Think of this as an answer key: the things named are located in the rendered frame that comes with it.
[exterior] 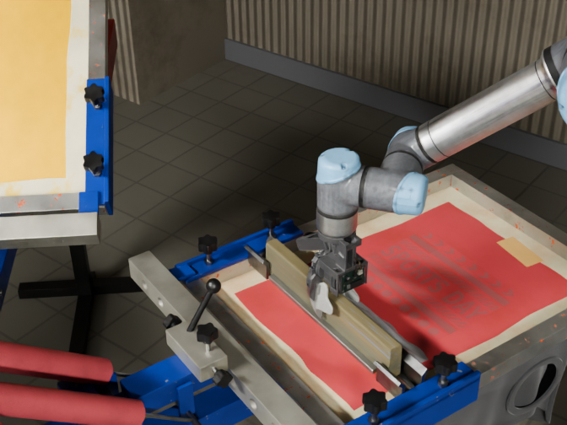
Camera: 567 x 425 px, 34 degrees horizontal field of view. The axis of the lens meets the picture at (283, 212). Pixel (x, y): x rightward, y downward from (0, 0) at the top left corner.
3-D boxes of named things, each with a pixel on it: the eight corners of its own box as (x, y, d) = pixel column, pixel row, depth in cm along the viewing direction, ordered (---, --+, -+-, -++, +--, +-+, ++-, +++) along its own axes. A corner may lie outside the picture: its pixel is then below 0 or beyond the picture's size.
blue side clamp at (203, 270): (291, 243, 216) (290, 217, 212) (304, 254, 213) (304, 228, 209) (176, 291, 202) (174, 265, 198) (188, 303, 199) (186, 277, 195)
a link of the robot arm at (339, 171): (359, 170, 160) (310, 164, 162) (357, 223, 166) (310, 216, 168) (369, 147, 166) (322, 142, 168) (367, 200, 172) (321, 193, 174)
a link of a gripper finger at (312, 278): (307, 302, 179) (315, 263, 175) (303, 298, 181) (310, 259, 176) (326, 297, 182) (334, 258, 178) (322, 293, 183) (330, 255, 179)
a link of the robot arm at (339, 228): (308, 205, 171) (343, 191, 175) (308, 226, 174) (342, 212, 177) (332, 224, 166) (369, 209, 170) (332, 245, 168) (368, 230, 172)
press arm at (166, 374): (205, 361, 177) (203, 341, 174) (221, 379, 173) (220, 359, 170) (121, 400, 169) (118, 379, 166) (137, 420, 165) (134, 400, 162)
